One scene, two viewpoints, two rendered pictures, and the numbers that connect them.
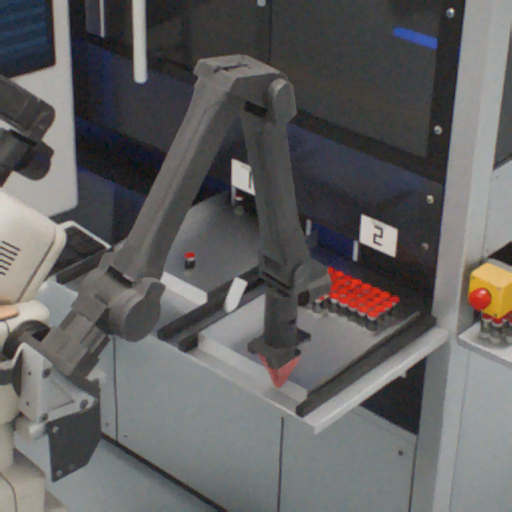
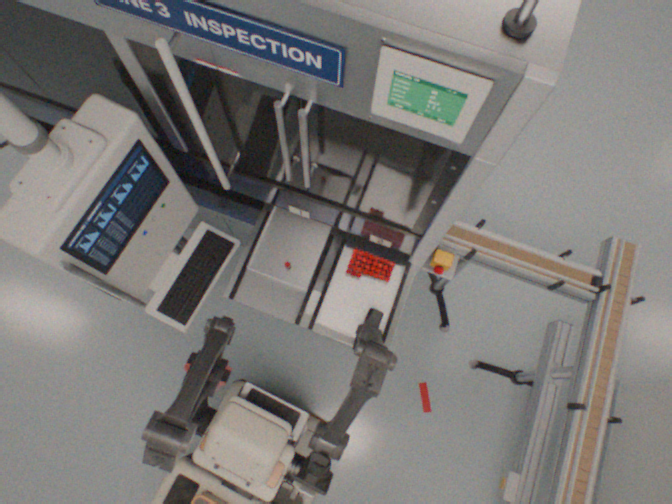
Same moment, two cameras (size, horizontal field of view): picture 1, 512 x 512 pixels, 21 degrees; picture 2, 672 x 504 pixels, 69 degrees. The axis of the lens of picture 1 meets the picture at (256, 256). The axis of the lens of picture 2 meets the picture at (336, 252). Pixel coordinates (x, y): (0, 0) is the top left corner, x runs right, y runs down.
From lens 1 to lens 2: 1.86 m
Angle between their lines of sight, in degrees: 44
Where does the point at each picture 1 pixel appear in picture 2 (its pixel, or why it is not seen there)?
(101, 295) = (322, 451)
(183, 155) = (353, 413)
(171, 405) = not seen: hidden behind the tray
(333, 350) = (374, 301)
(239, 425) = not seen: hidden behind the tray
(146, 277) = (343, 442)
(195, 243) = (279, 239)
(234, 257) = (302, 244)
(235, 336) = (328, 308)
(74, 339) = (320, 476)
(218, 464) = not seen: hidden behind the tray
